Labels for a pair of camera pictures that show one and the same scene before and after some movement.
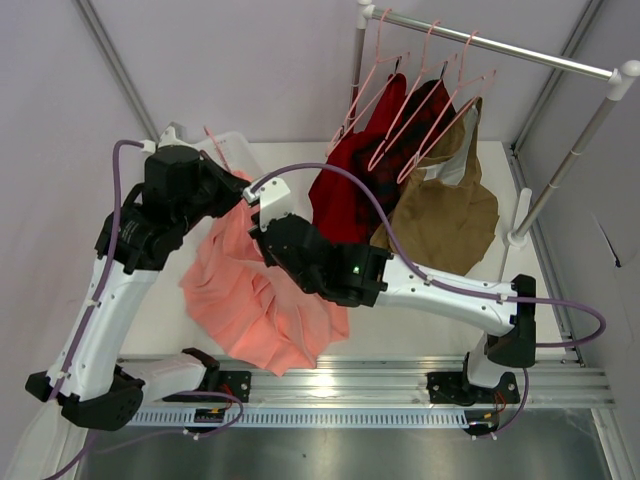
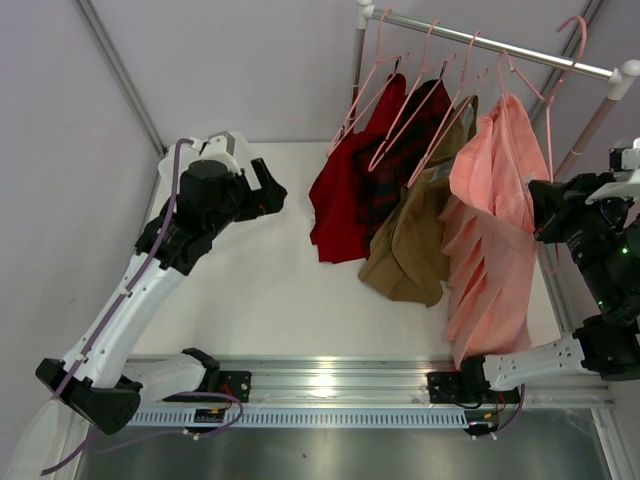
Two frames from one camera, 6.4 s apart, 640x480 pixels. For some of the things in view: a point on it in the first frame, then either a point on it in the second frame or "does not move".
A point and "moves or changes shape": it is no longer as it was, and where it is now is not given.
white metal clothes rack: [621, 76] does not move
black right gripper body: [270, 242] → [558, 213]
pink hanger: [218, 149] moves or changes shape
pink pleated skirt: [257, 302] → [490, 227]
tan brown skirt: [448, 212] does not move
